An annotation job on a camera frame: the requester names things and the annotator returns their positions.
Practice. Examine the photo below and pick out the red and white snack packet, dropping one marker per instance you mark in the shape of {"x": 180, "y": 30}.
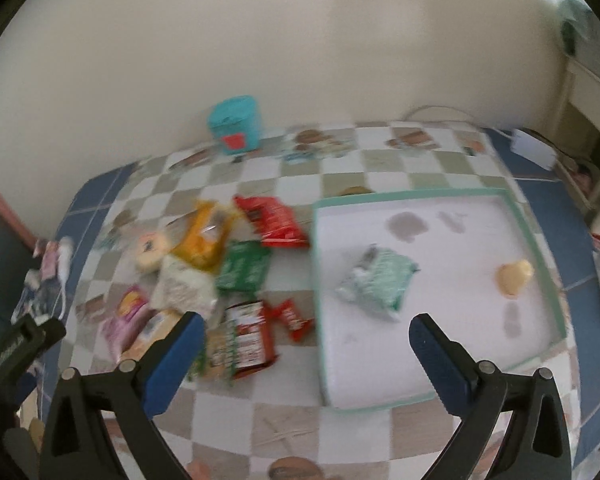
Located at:
{"x": 247, "y": 345}

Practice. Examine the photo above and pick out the pink snack packet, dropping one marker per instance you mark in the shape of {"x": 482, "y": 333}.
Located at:
{"x": 122, "y": 320}

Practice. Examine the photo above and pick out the white desk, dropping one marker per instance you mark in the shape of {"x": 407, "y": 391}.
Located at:
{"x": 585, "y": 80}

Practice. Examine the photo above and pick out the reddish wooden rail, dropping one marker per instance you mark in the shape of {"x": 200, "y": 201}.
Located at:
{"x": 0, "y": 200}

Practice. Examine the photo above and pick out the scattered toothpicks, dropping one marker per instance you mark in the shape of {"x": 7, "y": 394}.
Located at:
{"x": 280, "y": 432}

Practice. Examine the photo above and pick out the white power adapter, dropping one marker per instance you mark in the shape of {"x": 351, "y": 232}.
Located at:
{"x": 532, "y": 147}

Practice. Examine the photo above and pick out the white tray with teal rim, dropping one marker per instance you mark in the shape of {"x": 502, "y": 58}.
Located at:
{"x": 455, "y": 320}

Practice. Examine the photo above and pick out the yellow snack packet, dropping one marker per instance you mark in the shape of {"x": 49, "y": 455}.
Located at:
{"x": 202, "y": 240}

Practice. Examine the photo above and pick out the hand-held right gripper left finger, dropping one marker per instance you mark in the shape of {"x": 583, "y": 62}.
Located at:
{"x": 175, "y": 360}

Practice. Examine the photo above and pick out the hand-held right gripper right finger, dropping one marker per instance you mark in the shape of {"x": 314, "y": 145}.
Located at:
{"x": 437, "y": 360}

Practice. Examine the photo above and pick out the white clear snack packet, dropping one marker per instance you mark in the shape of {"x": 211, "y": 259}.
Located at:
{"x": 180, "y": 285}

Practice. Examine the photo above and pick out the round pastry in clear wrapper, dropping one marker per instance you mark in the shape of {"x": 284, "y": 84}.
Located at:
{"x": 150, "y": 252}

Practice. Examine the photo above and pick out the pale green snack packet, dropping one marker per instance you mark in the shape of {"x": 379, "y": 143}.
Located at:
{"x": 380, "y": 275}

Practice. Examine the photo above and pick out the orange beige snack packet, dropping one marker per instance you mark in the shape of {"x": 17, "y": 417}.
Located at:
{"x": 152, "y": 330}

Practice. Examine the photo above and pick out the blue cloth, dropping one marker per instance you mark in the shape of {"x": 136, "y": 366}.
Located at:
{"x": 580, "y": 320}

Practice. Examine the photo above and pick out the pink white paper clutter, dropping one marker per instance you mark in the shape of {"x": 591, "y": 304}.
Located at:
{"x": 45, "y": 270}

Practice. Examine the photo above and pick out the small red snack packet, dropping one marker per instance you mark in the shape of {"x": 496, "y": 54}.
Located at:
{"x": 292, "y": 317}

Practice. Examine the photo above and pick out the round yellow pastry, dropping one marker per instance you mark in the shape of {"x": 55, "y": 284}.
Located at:
{"x": 515, "y": 277}

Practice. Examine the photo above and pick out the dark green snack packet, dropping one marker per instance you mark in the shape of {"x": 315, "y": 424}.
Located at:
{"x": 242, "y": 267}

